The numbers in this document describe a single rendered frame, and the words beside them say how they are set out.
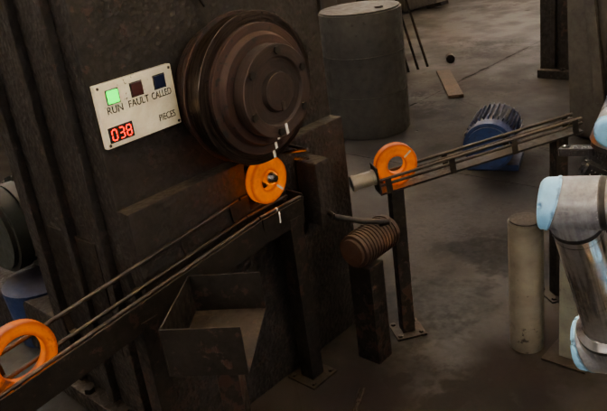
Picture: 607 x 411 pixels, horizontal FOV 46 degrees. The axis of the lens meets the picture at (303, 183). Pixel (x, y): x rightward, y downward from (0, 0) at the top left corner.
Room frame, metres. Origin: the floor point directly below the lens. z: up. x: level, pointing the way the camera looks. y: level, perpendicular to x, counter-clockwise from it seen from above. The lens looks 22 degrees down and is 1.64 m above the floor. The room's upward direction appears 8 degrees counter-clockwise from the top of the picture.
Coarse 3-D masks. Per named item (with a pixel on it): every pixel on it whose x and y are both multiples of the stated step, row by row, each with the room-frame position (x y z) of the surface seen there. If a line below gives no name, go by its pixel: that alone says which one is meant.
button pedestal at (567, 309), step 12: (564, 276) 2.10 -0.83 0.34; (564, 288) 2.10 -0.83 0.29; (564, 300) 2.10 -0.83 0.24; (564, 312) 2.10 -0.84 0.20; (576, 312) 2.07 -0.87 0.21; (564, 324) 2.10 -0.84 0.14; (564, 336) 2.10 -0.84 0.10; (552, 348) 2.16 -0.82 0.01; (564, 348) 2.10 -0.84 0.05; (552, 360) 2.09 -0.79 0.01; (564, 360) 2.08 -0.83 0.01
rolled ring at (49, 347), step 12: (12, 324) 1.53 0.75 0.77; (24, 324) 1.54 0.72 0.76; (36, 324) 1.56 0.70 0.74; (0, 336) 1.50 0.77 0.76; (12, 336) 1.51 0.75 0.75; (36, 336) 1.55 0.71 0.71; (48, 336) 1.57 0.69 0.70; (0, 348) 1.49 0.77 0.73; (48, 348) 1.57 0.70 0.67; (0, 384) 1.47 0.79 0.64; (12, 384) 1.49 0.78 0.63
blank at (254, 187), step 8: (272, 160) 2.17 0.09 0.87; (280, 160) 2.19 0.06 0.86; (248, 168) 2.13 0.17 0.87; (256, 168) 2.12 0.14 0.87; (264, 168) 2.14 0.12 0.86; (272, 168) 2.16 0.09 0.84; (280, 168) 2.19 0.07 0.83; (248, 176) 2.12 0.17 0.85; (256, 176) 2.11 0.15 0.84; (280, 176) 2.19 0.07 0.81; (248, 184) 2.11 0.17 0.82; (256, 184) 2.11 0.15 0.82; (272, 184) 2.18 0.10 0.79; (280, 184) 2.18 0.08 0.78; (248, 192) 2.11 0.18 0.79; (256, 192) 2.11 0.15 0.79; (264, 192) 2.13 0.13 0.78; (272, 192) 2.15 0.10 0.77; (280, 192) 2.18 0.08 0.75; (256, 200) 2.11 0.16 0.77; (264, 200) 2.13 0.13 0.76; (272, 200) 2.15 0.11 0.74
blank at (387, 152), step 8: (392, 144) 2.41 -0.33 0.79; (400, 144) 2.40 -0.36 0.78; (384, 152) 2.39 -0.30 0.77; (392, 152) 2.40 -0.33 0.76; (400, 152) 2.40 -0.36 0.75; (408, 152) 2.40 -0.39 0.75; (376, 160) 2.39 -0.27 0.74; (384, 160) 2.39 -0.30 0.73; (408, 160) 2.40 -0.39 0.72; (416, 160) 2.41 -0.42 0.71; (384, 168) 2.39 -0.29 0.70; (400, 168) 2.42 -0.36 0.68; (408, 168) 2.40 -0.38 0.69; (384, 176) 2.39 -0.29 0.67; (400, 176) 2.40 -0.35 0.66; (392, 184) 2.39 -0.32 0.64
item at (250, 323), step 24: (192, 288) 1.75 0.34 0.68; (216, 288) 1.74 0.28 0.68; (240, 288) 1.72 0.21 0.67; (168, 312) 1.57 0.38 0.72; (192, 312) 1.72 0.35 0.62; (216, 312) 1.73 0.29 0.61; (240, 312) 1.71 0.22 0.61; (264, 312) 1.69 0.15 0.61; (168, 336) 1.49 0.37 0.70; (192, 336) 1.48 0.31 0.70; (216, 336) 1.47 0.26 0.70; (240, 336) 1.46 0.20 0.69; (168, 360) 1.49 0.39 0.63; (192, 360) 1.48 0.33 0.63; (216, 360) 1.47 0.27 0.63; (240, 360) 1.46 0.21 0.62; (240, 384) 1.60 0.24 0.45; (240, 408) 1.59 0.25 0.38
